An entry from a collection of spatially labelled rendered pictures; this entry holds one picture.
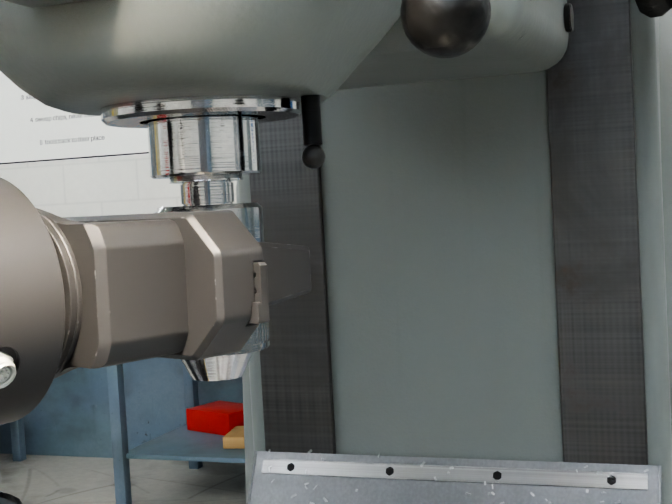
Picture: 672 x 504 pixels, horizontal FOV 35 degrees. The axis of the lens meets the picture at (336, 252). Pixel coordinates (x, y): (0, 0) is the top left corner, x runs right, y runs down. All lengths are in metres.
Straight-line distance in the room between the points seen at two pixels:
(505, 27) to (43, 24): 0.24
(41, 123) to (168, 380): 1.47
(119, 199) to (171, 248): 5.04
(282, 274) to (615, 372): 0.39
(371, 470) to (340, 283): 0.15
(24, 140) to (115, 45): 5.35
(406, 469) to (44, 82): 0.51
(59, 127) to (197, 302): 5.23
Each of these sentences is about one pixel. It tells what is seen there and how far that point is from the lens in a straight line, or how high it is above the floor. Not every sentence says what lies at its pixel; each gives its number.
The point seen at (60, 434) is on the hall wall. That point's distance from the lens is 5.77.
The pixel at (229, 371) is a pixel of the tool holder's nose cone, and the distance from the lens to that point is 0.46.
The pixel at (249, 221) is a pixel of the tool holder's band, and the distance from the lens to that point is 0.45.
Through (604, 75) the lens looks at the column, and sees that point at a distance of 0.79.
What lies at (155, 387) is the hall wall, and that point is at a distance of 5.42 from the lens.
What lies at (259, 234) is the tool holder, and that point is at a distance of 0.45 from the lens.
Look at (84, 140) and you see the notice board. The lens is 5.53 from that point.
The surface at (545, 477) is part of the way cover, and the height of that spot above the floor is 1.05.
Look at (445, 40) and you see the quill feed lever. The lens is 0.35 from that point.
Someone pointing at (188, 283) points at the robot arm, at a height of 1.24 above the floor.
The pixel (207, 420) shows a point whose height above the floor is 0.29.
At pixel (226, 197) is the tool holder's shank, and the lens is 0.45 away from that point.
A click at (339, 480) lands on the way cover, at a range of 0.85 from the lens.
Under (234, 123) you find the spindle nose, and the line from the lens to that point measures 0.44.
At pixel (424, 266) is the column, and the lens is 0.82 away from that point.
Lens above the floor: 1.27
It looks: 3 degrees down
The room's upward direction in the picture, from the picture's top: 3 degrees counter-clockwise
